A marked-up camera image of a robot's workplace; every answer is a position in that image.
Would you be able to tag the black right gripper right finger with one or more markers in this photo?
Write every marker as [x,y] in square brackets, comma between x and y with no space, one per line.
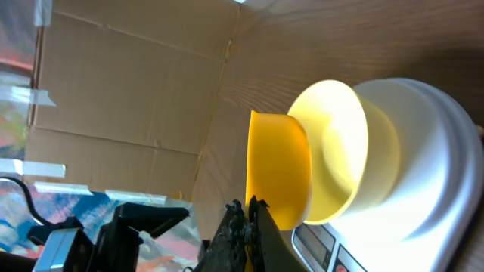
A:
[268,250]

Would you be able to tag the cardboard box wall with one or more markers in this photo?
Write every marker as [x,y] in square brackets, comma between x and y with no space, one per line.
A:
[133,85]

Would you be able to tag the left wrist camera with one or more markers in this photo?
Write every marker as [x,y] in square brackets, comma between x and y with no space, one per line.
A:
[67,250]

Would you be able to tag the white digital kitchen scale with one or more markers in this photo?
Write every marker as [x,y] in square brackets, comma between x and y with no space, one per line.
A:
[419,226]

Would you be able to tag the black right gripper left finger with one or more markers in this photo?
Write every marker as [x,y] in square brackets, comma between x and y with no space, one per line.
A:
[226,251]

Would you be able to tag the yellow measuring scoop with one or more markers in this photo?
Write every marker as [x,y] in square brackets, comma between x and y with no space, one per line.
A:
[279,167]

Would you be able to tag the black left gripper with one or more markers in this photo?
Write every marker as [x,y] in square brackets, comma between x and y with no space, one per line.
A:
[118,241]

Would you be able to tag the pale yellow plastic bowl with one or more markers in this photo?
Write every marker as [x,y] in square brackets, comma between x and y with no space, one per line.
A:
[355,150]

